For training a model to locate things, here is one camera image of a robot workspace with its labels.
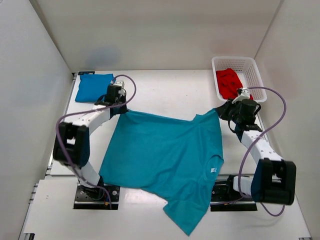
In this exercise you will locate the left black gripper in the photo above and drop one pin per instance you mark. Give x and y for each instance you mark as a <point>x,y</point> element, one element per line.
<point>123,109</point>

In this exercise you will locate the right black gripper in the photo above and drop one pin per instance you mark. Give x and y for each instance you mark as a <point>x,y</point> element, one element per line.
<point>223,110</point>

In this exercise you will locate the blue t shirt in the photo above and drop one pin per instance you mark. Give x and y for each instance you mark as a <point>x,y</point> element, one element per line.
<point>92,86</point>

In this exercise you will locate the red t shirt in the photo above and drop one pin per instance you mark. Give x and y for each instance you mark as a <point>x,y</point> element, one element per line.
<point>228,83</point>

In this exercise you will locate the teal t shirt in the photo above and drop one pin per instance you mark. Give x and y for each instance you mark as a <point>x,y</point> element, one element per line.
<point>177,160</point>

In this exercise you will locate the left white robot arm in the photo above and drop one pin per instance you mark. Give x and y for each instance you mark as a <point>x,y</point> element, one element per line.
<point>72,143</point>

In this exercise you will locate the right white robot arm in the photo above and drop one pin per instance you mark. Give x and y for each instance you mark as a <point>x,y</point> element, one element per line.
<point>260,187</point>

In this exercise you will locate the white plastic basket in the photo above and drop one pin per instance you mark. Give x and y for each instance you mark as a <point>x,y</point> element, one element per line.
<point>245,68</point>

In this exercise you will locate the dark label sticker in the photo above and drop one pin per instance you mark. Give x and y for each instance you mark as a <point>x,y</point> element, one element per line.
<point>80,73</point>

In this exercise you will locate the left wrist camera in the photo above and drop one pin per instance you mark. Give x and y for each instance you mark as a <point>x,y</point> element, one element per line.
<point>115,95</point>

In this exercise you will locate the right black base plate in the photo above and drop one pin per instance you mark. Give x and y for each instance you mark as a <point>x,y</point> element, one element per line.
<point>225,199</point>

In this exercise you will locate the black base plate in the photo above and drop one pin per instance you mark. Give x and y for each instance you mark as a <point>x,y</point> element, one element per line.
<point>225,199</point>
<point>85,200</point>

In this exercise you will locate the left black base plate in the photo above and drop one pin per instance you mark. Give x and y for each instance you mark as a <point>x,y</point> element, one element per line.
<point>85,200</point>

